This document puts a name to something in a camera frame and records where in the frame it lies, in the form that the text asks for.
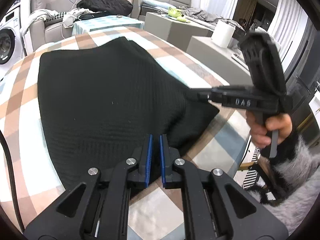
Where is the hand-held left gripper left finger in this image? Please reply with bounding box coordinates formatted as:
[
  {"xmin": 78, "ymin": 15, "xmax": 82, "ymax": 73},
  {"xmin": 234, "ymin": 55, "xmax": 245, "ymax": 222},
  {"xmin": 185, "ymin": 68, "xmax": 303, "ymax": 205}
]
[{"xmin": 24, "ymin": 134, "xmax": 153, "ymax": 240}]

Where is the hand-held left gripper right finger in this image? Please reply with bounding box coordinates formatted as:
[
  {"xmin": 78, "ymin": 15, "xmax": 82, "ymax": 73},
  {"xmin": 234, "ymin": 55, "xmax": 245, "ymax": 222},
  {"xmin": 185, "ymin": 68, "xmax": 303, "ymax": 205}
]
[{"xmin": 159, "ymin": 134, "xmax": 288, "ymax": 240}]

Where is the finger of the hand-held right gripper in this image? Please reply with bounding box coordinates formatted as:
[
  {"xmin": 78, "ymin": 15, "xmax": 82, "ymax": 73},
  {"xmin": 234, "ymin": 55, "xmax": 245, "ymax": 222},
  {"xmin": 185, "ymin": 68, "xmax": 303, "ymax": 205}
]
[{"xmin": 186, "ymin": 86, "xmax": 215, "ymax": 103}]

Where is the black knit sweater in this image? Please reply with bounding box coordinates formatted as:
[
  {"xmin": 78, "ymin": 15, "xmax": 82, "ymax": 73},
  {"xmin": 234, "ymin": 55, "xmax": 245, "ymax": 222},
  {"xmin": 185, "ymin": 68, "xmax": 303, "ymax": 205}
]
[{"xmin": 37, "ymin": 36, "xmax": 220, "ymax": 198}]

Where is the person's right forearm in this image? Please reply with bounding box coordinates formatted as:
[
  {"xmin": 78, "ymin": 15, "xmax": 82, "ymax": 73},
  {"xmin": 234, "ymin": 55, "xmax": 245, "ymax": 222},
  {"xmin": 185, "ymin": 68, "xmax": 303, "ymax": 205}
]
[{"xmin": 247, "ymin": 130, "xmax": 317, "ymax": 235}]

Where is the person's right hand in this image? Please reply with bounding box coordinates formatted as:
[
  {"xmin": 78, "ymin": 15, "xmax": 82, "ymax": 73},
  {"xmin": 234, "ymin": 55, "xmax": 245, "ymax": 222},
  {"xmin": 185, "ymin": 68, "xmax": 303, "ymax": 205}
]
[{"xmin": 245, "ymin": 109, "xmax": 293, "ymax": 148}]

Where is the grey low cabinet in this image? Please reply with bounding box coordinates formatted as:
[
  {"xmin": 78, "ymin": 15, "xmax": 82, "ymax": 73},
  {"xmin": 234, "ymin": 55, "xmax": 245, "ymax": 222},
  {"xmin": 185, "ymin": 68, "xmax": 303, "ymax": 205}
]
[{"xmin": 186, "ymin": 35, "xmax": 253, "ymax": 97}]

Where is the white curtain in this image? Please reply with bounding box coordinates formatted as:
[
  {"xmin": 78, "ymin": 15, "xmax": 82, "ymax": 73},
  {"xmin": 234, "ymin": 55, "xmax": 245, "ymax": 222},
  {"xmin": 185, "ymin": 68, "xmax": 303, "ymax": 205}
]
[{"xmin": 267, "ymin": 0, "xmax": 307, "ymax": 65}]

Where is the white paper roll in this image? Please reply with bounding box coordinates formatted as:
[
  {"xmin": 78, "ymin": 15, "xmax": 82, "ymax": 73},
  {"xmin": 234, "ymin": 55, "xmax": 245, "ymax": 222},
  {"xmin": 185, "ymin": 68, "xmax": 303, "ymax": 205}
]
[{"xmin": 211, "ymin": 20, "xmax": 237, "ymax": 48}]

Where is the checkered blanket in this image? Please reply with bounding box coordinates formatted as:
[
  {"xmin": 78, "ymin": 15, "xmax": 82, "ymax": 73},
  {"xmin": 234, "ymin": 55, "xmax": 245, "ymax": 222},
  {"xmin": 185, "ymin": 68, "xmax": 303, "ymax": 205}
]
[{"xmin": 0, "ymin": 26, "xmax": 250, "ymax": 240}]

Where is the grey bed blanket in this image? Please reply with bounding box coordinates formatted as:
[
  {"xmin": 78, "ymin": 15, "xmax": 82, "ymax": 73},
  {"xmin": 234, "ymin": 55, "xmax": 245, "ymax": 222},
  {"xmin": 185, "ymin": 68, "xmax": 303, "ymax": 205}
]
[{"xmin": 185, "ymin": 7, "xmax": 240, "ymax": 28}]

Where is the green toy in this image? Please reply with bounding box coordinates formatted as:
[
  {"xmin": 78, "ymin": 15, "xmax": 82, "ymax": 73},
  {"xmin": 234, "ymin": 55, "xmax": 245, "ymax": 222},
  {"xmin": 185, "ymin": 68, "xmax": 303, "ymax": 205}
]
[{"xmin": 168, "ymin": 7, "xmax": 188, "ymax": 23}]

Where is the black white striped cloth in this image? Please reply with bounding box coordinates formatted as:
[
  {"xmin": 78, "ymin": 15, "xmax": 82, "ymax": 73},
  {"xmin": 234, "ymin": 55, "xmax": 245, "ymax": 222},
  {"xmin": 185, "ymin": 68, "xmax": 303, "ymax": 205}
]
[{"xmin": 243, "ymin": 145, "xmax": 262, "ymax": 190}]

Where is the blue pillow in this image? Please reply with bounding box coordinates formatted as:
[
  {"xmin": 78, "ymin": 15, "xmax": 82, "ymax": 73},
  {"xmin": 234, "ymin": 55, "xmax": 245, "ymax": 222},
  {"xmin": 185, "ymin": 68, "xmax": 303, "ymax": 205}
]
[{"xmin": 142, "ymin": 0, "xmax": 170, "ymax": 8}]

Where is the teal checkered cloth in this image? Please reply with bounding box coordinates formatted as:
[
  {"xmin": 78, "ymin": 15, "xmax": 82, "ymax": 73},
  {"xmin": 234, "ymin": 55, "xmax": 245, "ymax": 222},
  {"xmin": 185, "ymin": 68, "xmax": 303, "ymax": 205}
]
[{"xmin": 72, "ymin": 16, "xmax": 144, "ymax": 34}]

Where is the black jacket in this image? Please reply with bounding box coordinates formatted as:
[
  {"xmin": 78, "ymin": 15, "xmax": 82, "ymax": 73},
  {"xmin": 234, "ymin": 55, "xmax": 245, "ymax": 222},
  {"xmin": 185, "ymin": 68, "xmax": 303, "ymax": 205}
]
[{"xmin": 76, "ymin": 0, "xmax": 134, "ymax": 17}]

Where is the white crumpled cloth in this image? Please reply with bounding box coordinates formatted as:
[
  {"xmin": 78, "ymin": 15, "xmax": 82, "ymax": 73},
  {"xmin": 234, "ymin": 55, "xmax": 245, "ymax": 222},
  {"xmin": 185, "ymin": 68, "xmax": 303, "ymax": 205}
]
[{"xmin": 62, "ymin": 8, "xmax": 93, "ymax": 28}]

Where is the grey sofa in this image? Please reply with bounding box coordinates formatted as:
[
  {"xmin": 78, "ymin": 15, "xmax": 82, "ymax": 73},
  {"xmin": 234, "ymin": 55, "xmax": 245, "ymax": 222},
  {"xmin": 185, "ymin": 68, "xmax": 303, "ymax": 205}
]
[{"xmin": 29, "ymin": 0, "xmax": 140, "ymax": 53}]

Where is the houndstooth pillow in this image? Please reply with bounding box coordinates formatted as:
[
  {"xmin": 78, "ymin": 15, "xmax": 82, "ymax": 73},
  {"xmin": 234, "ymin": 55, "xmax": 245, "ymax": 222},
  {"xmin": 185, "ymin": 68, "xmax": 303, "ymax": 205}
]
[{"xmin": 45, "ymin": 11, "xmax": 69, "ymax": 22}]

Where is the light grey garment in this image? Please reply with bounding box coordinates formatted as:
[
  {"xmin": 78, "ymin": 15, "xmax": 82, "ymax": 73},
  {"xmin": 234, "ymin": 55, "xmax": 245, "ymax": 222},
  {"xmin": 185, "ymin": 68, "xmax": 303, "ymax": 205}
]
[{"xmin": 21, "ymin": 9, "xmax": 59, "ymax": 34}]

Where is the white washing machine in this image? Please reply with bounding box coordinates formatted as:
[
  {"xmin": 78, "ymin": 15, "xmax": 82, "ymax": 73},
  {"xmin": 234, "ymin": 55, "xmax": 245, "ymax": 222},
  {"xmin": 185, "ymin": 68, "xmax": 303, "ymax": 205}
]
[{"xmin": 0, "ymin": 4, "xmax": 28, "ymax": 80}]

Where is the black cable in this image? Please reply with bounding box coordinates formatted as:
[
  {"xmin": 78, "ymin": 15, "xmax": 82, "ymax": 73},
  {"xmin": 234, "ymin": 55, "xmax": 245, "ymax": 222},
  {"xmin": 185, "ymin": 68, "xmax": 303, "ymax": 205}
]
[{"xmin": 0, "ymin": 130, "xmax": 24, "ymax": 230}]

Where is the white cable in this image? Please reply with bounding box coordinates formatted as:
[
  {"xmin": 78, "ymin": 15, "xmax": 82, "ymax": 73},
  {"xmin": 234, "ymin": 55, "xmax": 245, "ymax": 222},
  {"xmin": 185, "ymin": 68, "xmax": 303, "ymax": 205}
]
[{"xmin": 61, "ymin": 0, "xmax": 83, "ymax": 40}]

